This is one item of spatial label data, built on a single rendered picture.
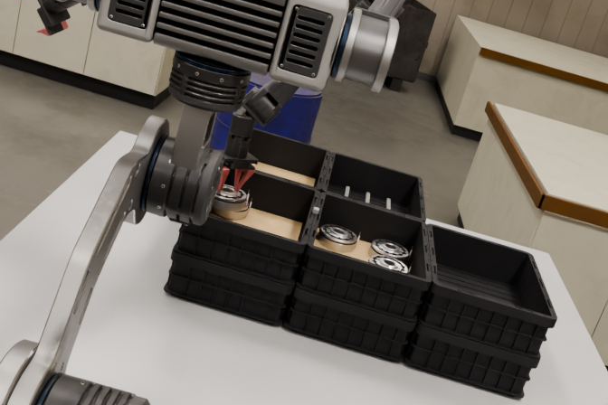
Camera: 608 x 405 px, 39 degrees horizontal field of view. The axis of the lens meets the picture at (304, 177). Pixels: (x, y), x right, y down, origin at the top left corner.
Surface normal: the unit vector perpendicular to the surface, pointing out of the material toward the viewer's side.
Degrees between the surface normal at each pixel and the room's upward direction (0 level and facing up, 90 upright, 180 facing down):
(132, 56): 90
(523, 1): 90
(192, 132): 90
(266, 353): 0
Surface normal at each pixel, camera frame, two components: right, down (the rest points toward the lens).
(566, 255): -0.08, 0.31
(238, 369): 0.26, -0.91
